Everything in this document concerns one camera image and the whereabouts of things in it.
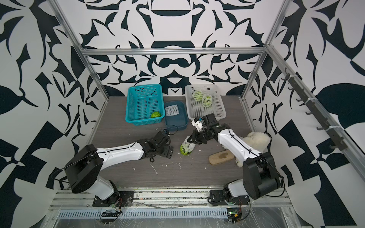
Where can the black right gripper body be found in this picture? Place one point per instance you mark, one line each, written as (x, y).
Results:
(201, 136)

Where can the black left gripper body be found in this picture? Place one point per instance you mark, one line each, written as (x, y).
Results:
(165, 151)

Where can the green custard apple front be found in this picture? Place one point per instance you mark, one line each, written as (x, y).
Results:
(185, 150)

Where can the green custard apple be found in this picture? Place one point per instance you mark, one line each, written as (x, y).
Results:
(156, 115)
(185, 150)

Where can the white foam net sleeve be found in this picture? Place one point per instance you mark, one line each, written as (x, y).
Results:
(198, 95)

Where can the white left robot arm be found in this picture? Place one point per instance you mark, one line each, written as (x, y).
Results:
(83, 170)

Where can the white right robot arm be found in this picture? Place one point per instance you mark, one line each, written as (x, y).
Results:
(260, 175)

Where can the white foam net back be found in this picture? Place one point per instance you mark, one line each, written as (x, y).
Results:
(172, 110)

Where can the white perforated plastic basket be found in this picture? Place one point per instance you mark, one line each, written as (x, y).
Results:
(195, 109)

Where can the tan sponge block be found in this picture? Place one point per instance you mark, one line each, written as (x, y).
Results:
(221, 157)

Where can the dark teal small tray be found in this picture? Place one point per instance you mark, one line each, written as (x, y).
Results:
(179, 122)

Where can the teal perforated plastic basket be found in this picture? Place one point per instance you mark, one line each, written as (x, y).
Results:
(142, 101)

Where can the white plush toy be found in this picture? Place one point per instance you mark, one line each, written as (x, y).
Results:
(256, 140)

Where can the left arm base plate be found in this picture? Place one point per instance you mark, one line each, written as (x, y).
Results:
(120, 199)

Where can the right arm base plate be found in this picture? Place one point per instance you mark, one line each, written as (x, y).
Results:
(223, 197)

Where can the black wall hook rail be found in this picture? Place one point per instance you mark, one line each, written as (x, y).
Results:
(317, 110)

